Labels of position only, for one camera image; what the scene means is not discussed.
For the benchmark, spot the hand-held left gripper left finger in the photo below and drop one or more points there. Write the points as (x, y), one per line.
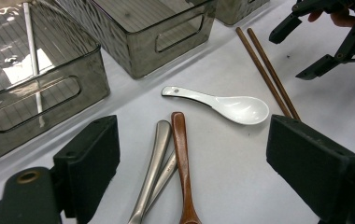
(88, 161)

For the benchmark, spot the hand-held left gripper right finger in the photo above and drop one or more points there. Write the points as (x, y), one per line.
(312, 165)

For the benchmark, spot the brown wooden chopstick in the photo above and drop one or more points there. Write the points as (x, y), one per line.
(273, 74)
(261, 71)

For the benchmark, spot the smoky clear plastic bin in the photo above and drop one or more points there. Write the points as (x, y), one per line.
(141, 56)
(238, 12)
(57, 62)

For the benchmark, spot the stainless steel utensil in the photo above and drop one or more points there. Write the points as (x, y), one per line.
(167, 171)
(157, 155)

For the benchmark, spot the white ceramic spoon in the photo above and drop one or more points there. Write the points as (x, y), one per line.
(238, 109)

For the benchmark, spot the brown wooden spoon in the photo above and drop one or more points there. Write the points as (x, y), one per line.
(181, 149)

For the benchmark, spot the white chopstick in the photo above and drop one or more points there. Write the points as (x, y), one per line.
(33, 56)

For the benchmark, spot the white table sheet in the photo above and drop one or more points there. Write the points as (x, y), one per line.
(228, 174)

